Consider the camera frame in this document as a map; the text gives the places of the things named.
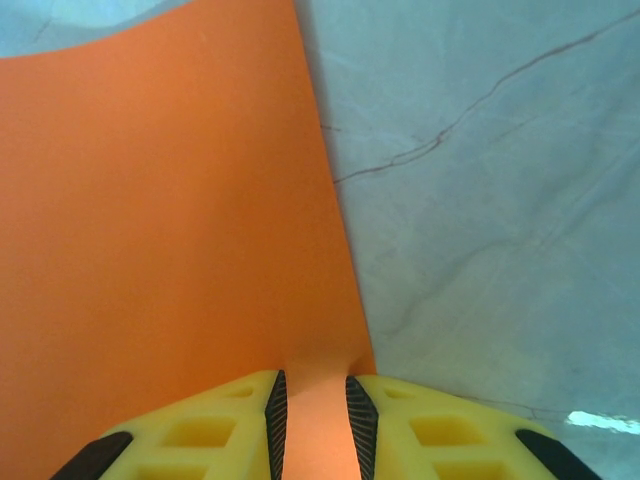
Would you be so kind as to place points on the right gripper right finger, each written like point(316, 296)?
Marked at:
point(440, 440)

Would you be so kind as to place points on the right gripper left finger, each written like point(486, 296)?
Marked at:
point(200, 440)

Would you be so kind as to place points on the orange paper sheet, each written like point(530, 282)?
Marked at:
point(150, 200)

